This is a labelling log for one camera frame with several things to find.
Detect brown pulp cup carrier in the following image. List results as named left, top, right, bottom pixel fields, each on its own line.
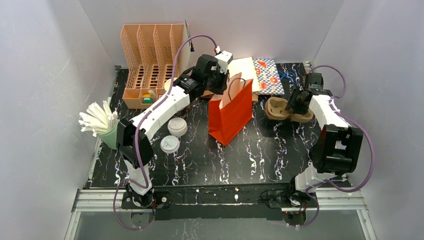
left=264, top=97, right=314, bottom=123

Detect orange paper bag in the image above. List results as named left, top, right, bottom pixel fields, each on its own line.
left=208, top=72, right=253, bottom=146

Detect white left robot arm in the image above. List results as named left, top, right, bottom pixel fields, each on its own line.
left=116, top=51, right=233, bottom=197

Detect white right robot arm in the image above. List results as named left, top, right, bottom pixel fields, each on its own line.
left=285, top=72, right=363, bottom=201

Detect blue rubber bands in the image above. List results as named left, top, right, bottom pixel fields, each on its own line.
left=278, top=70, right=297, bottom=84

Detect blue checkered paper bag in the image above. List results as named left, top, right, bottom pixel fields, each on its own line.
left=253, top=58, right=284, bottom=95

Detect cream paper bag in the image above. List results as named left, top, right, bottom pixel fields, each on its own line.
left=228, top=56, right=263, bottom=95

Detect stack of white paper cups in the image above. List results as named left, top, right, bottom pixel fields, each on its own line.
left=163, top=78, right=172, bottom=92

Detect translucent white bottle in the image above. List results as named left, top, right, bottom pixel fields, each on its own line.
left=148, top=89, right=157, bottom=98

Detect pink desk organizer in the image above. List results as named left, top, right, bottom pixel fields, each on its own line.
left=120, top=23, right=192, bottom=109

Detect white lid stack upper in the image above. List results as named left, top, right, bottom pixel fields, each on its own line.
left=167, top=117, right=188, bottom=137

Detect green stamp box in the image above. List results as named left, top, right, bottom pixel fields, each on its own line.
left=142, top=96, right=154, bottom=104

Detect green paper cup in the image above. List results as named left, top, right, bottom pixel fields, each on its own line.
left=97, top=121, right=119, bottom=150

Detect white wrapped straws bundle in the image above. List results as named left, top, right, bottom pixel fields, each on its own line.
left=78, top=100, right=119, bottom=137

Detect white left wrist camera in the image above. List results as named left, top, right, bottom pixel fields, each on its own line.
left=214, top=50, right=233, bottom=74

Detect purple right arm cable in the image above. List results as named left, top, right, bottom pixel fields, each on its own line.
left=284, top=64, right=375, bottom=229

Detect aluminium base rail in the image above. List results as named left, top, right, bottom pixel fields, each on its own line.
left=72, top=187, right=368, bottom=212

